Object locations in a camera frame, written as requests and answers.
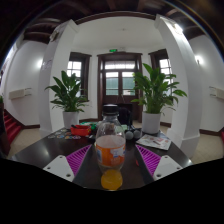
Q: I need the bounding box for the short white wall unit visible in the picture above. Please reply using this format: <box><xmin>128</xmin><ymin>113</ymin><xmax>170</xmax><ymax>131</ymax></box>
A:
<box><xmin>209</xmin><ymin>85</ymin><xmax>224</xmax><ymax>100</ymax></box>

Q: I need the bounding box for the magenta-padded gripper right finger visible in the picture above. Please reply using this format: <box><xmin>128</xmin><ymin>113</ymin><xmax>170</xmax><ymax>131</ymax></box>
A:
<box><xmin>134</xmin><ymin>144</ymin><xmax>184</xmax><ymax>182</ymax></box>

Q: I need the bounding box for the wide dark-framed window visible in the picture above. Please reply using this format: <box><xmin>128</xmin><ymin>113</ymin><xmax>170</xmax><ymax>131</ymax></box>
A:
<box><xmin>66</xmin><ymin>52</ymin><xmax>92</xmax><ymax>101</ymax></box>

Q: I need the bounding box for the orange drink plastic bottle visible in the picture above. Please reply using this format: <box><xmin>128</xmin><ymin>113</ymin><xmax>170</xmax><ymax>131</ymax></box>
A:
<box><xmin>95</xmin><ymin>104</ymin><xmax>127</xmax><ymax>192</ymax></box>

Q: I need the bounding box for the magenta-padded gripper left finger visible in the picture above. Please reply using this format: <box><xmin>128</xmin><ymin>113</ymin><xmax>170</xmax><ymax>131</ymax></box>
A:
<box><xmin>43</xmin><ymin>144</ymin><xmax>94</xmax><ymax>183</ymax></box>

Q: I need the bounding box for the small potted plant white pot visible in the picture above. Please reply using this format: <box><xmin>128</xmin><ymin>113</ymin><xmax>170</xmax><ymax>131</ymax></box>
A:
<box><xmin>44</xmin><ymin>70</ymin><xmax>90</xmax><ymax>130</ymax></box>

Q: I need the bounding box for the red carpeted staircase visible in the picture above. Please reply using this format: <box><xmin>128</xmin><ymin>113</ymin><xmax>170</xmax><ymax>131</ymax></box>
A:
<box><xmin>3</xmin><ymin>109</ymin><xmax>23</xmax><ymax>144</ymax></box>

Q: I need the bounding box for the red box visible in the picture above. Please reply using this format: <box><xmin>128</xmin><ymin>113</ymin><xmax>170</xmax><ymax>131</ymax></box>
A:
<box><xmin>70</xmin><ymin>124</ymin><xmax>93</xmax><ymax>137</ymax></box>

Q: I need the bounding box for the dark wooden glazed door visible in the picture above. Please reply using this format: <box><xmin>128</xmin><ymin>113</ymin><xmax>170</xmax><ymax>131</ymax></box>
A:
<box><xmin>97</xmin><ymin>52</ymin><xmax>144</xmax><ymax>123</ymax></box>

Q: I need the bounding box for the narrow dark-framed window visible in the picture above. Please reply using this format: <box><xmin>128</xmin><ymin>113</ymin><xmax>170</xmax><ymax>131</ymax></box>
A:
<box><xmin>148</xmin><ymin>49</ymin><xmax>174</xmax><ymax>88</ymax></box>

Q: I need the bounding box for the long white wall unit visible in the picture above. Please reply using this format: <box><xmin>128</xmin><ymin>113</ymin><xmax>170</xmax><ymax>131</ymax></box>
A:
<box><xmin>8</xmin><ymin>87</ymin><xmax>33</xmax><ymax>100</ymax></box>

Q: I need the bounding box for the large potted plant white pot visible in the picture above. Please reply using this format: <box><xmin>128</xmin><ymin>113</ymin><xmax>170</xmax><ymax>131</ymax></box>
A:
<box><xmin>130</xmin><ymin>63</ymin><xmax>188</xmax><ymax>135</ymax></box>

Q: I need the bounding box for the sheet of colourful round stickers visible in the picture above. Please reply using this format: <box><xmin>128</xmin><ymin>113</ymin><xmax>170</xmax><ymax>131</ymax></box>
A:
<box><xmin>47</xmin><ymin>128</ymin><xmax>83</xmax><ymax>141</ymax></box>

